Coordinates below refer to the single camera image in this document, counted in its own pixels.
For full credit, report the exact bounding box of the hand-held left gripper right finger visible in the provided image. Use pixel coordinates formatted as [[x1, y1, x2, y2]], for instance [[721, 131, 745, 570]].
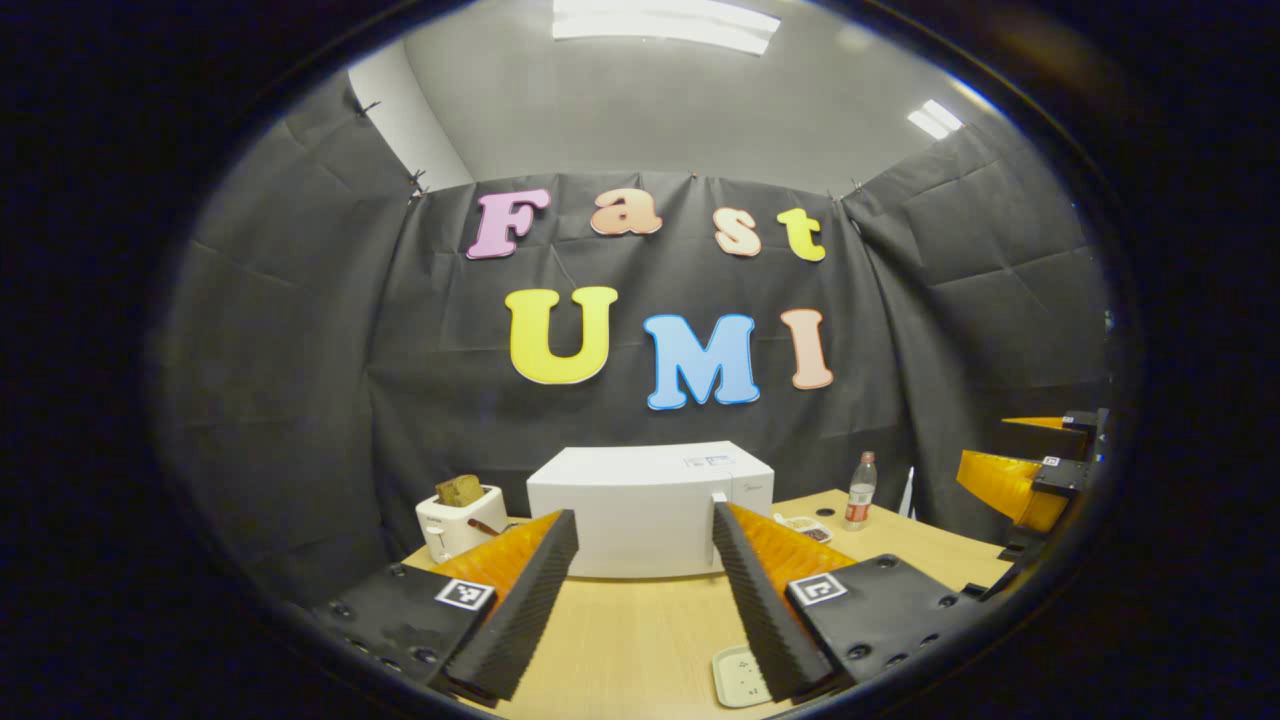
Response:
[[709, 500, 987, 706]]

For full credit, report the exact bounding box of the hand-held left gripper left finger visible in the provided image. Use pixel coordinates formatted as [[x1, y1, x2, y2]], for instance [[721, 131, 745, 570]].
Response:
[[310, 507, 581, 704]]

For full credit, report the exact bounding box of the white microwave oven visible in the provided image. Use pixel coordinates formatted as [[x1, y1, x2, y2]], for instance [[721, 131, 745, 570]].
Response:
[[526, 440, 777, 581]]

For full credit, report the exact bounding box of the white divided dish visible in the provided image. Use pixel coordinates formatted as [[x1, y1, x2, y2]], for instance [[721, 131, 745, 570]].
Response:
[[773, 512, 834, 545]]

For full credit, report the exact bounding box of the white toaster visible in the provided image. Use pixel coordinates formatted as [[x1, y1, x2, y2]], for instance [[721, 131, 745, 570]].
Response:
[[415, 484, 510, 564]]

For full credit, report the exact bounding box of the brown bread slice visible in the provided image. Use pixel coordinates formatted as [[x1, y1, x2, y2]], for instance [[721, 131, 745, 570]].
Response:
[[434, 473, 487, 509]]

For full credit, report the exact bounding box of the clear plastic bottle red label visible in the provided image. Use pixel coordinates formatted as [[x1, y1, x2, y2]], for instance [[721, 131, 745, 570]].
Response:
[[844, 451, 880, 532]]

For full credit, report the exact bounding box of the small ceiling light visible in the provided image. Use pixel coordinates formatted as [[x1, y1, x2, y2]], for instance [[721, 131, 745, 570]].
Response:
[[906, 98, 965, 142]]

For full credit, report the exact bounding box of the large ceiling light panel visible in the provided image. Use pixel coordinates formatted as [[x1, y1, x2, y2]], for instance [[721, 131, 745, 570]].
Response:
[[551, 0, 783, 57]]

